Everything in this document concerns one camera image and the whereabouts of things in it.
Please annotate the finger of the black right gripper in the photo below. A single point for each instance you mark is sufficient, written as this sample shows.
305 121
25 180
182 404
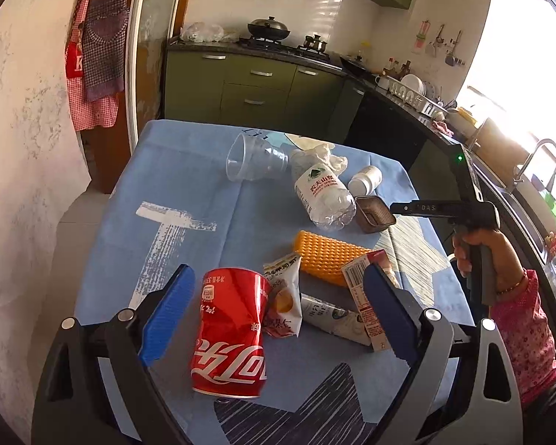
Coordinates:
425 208

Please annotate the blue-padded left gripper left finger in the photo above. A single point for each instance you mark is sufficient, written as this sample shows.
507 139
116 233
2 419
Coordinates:
71 404

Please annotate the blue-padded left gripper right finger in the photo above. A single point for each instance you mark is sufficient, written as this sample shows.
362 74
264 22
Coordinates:
460 388

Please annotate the white pill bottle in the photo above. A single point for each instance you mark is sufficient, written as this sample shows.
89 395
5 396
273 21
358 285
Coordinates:
365 182

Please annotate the red white carton box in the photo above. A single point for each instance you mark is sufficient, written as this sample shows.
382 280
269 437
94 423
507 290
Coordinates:
353 274

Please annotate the crushed clear water bottle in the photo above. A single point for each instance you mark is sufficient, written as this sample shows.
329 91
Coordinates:
327 201

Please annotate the orange foam net sleeve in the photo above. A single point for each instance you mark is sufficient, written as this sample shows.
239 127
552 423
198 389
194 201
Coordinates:
324 257

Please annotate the red cola can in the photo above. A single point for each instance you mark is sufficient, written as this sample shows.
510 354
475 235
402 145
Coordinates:
229 360

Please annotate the white grey tube pack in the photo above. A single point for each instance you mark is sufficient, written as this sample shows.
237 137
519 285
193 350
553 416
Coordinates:
332 319

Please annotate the white snack wrapper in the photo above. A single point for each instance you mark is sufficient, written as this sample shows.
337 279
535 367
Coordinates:
283 315

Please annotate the pink floral sleeve forearm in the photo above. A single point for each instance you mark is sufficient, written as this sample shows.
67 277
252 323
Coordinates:
528 339

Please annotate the green kitchen cabinets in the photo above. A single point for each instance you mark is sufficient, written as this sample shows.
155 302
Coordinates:
258 92

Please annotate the person's right hand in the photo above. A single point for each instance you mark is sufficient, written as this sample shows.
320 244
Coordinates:
510 276

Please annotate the chrome sink faucet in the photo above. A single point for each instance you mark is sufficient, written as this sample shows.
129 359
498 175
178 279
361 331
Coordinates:
534 165

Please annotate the white dish rack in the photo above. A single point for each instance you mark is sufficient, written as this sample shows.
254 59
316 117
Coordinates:
411 91

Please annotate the crumpled white tissue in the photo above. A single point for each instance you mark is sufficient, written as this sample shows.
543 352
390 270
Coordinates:
323 154

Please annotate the blue patterned tablecloth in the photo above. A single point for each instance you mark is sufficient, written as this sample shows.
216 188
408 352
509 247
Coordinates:
175 205

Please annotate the clear plastic cup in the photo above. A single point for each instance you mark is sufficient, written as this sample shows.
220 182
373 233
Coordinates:
251 158

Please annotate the gas stove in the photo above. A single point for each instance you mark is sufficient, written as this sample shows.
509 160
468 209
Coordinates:
279 47

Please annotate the small metal pot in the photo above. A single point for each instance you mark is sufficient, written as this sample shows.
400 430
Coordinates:
314 43

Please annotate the black wok with lid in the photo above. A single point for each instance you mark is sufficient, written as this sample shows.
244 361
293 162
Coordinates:
269 29

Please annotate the clear plastic bag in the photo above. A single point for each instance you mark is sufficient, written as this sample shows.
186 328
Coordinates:
202 32

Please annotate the purple checked apron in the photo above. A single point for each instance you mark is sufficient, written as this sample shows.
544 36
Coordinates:
103 44

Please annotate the glass sliding door frame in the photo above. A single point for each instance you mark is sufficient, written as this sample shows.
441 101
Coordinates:
150 27

